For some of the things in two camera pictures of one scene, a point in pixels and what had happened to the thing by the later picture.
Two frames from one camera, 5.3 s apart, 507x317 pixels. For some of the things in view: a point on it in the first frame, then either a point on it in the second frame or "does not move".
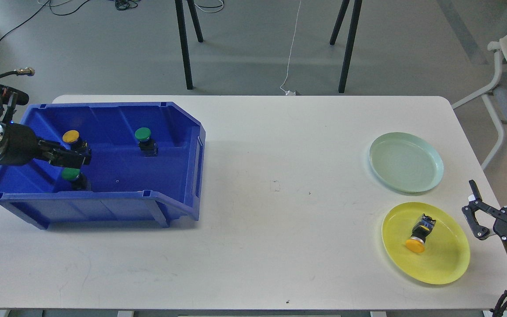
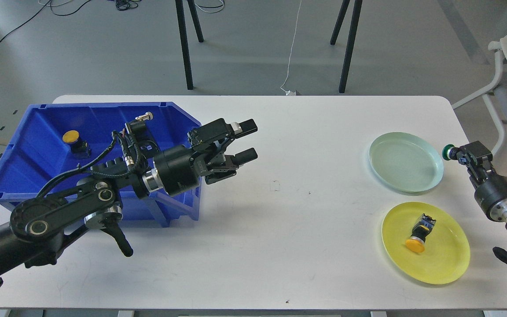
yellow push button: x=72 y=136 does not move
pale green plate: x=405 y=162 does not move
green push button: x=78 y=179 to x=449 y=152
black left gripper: x=12 y=144 to x=176 y=171
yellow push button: x=416 y=243 does not move
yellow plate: x=446 y=254 does not move
